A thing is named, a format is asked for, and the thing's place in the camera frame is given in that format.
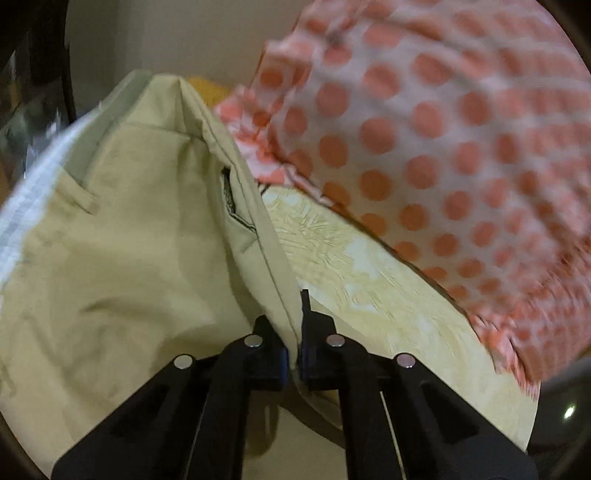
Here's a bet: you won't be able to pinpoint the khaki pants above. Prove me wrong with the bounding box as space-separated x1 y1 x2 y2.
0 69 346 480

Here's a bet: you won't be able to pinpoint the yellow patterned bed sheet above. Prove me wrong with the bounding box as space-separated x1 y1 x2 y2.
263 187 537 448

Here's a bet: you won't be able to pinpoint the left polka dot pillow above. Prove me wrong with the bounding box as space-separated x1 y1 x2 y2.
216 1 590 392

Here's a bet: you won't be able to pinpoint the orange patterned bedspread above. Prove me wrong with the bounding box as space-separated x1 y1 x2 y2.
188 76 231 108

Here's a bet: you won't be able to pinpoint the glass top side table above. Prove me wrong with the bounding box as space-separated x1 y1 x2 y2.
1 31 76 186

